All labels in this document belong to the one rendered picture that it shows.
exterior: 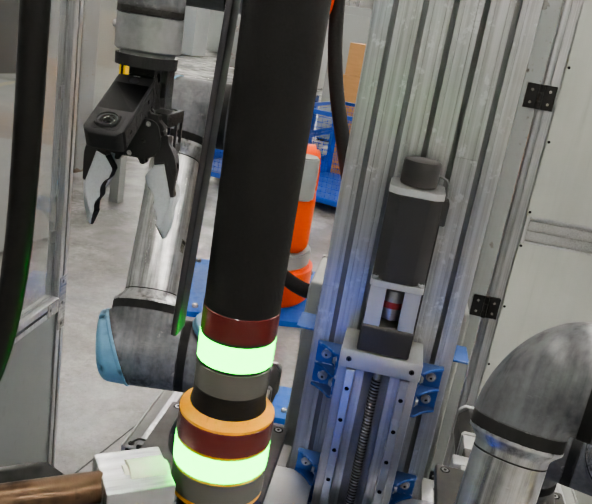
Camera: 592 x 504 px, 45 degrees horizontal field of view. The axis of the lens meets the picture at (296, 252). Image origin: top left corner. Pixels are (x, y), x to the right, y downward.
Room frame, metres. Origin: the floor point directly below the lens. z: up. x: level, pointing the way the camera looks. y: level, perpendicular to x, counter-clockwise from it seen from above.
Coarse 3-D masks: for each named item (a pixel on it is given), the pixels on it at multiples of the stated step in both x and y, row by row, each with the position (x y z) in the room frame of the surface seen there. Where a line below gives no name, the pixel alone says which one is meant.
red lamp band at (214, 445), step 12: (180, 420) 0.27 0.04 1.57; (180, 432) 0.27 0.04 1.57; (192, 432) 0.27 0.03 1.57; (204, 432) 0.26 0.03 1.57; (264, 432) 0.27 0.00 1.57; (192, 444) 0.27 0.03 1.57; (204, 444) 0.26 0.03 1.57; (216, 444) 0.26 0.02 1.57; (228, 444) 0.26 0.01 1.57; (240, 444) 0.26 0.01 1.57; (252, 444) 0.27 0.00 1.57; (264, 444) 0.27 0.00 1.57; (216, 456) 0.26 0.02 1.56; (228, 456) 0.26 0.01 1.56; (240, 456) 0.26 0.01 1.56
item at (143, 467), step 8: (152, 456) 0.27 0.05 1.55; (160, 456) 0.27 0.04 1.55; (128, 464) 0.26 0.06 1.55; (136, 464) 0.26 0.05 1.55; (144, 464) 0.26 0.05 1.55; (152, 464) 0.27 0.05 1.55; (160, 464) 0.27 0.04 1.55; (168, 464) 0.27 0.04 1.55; (128, 472) 0.26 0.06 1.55; (136, 472) 0.26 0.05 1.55; (144, 472) 0.26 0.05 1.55; (152, 472) 0.26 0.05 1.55; (160, 472) 0.26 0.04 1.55
